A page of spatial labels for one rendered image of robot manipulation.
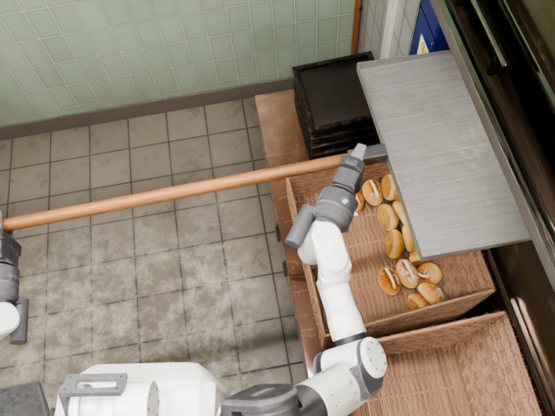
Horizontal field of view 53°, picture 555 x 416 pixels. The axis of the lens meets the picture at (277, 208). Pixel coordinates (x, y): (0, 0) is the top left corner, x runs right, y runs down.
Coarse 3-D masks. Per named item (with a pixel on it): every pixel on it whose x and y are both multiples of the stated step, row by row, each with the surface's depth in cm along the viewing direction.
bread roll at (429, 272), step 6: (426, 264) 175; (432, 264) 173; (420, 270) 174; (426, 270) 172; (432, 270) 171; (438, 270) 171; (420, 276) 174; (426, 276) 172; (432, 276) 171; (438, 276) 171; (432, 282) 172; (438, 282) 172
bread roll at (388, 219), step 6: (384, 204) 187; (378, 210) 188; (384, 210) 185; (390, 210) 184; (378, 216) 188; (384, 216) 185; (390, 216) 183; (396, 216) 184; (384, 222) 185; (390, 222) 183; (396, 222) 184; (384, 228) 185; (390, 228) 184
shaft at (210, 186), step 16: (320, 160) 129; (336, 160) 129; (240, 176) 128; (256, 176) 128; (272, 176) 128; (288, 176) 129; (144, 192) 128; (160, 192) 128; (176, 192) 128; (192, 192) 128; (208, 192) 129; (64, 208) 128; (80, 208) 127; (96, 208) 127; (112, 208) 128; (128, 208) 129; (16, 224) 127; (32, 224) 127
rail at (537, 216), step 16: (448, 0) 120; (448, 16) 118; (464, 32) 115; (464, 48) 113; (480, 64) 111; (480, 80) 109; (480, 96) 109; (496, 112) 105; (496, 128) 104; (512, 144) 102; (512, 160) 101; (528, 176) 98; (528, 192) 97; (544, 208) 95; (544, 224) 94; (544, 240) 94
